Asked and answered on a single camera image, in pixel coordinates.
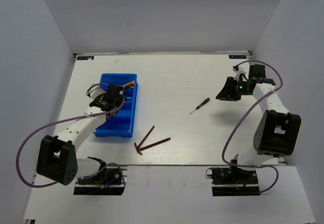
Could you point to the brown hex key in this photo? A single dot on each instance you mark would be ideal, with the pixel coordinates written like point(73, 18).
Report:
point(140, 149)
point(144, 139)

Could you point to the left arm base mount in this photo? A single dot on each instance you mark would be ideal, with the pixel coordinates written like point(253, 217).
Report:
point(110, 182)

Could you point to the blue compartment bin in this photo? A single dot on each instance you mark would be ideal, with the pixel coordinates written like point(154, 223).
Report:
point(122, 124)

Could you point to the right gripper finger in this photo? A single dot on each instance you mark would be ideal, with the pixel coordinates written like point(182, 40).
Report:
point(235, 98)
point(228, 91)

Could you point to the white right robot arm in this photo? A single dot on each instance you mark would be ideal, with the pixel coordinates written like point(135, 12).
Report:
point(277, 132)

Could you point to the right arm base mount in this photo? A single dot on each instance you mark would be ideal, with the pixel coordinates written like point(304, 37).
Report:
point(233, 182)

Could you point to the black table label right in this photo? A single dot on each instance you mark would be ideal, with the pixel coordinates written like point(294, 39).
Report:
point(237, 56)

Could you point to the slim black-green precision screwdriver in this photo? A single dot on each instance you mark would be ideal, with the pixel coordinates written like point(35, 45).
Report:
point(201, 105)

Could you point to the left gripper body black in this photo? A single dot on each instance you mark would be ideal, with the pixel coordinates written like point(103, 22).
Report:
point(119, 104)

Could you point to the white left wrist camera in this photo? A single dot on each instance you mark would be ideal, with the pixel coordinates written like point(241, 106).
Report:
point(94, 91)

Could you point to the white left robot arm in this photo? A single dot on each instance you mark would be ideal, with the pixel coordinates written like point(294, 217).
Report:
point(57, 158)

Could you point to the black table label left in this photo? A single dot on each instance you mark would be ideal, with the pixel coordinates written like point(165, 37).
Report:
point(85, 58)

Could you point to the black table label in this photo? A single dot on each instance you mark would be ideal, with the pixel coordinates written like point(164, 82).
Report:
point(85, 58)
point(237, 56)

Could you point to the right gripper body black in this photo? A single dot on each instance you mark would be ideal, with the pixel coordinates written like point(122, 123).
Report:
point(242, 88)

